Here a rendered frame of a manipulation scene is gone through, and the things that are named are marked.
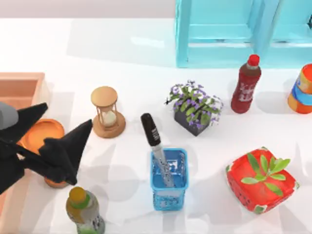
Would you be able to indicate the pale grey rounded box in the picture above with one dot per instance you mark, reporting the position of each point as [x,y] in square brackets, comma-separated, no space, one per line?
[7,114]

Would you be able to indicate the orange cup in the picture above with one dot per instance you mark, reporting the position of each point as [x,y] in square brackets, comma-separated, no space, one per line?
[50,129]

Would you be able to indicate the salmon shallow box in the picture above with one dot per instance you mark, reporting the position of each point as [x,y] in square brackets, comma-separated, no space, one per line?
[22,85]

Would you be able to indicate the wooden hourglass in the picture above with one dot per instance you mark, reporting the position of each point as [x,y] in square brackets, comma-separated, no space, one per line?
[107,117]

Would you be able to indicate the green bottle with yellow cap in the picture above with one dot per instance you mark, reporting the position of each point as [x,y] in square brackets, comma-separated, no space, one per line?
[85,214]

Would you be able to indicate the black marker pen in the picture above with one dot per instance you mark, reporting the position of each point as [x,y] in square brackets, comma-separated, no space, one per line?
[151,131]

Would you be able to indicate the blue mesh pen holder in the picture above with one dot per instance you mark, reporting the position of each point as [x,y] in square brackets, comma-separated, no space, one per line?
[170,197]

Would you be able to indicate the black pot with purple flowers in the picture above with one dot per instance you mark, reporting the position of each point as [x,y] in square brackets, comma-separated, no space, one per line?
[195,104]

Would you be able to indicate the red bottle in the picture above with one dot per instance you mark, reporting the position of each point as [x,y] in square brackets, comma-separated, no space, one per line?
[243,90]

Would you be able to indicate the light blue rack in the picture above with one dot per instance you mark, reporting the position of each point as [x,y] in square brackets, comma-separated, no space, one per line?
[214,29]

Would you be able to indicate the red pot with green plant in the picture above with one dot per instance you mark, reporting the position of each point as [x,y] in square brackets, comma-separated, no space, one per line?
[258,185]

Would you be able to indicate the orange and blue can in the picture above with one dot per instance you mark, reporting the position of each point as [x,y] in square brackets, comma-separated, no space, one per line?
[301,92]

